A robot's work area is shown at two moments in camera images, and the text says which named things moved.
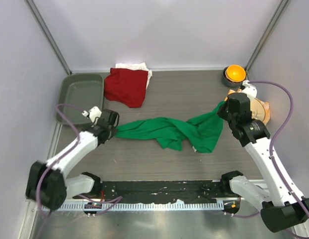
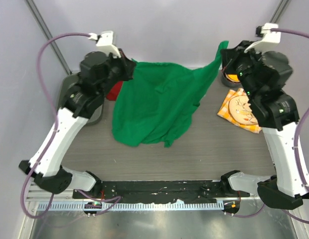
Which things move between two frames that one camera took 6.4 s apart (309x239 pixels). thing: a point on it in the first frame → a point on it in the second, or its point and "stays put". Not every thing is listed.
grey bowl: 230,83 stays put
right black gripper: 221,112 → 230,57
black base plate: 144,192 stays put
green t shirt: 203,133 → 155,106
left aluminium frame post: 38,16 stays put
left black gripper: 113,128 → 128,67
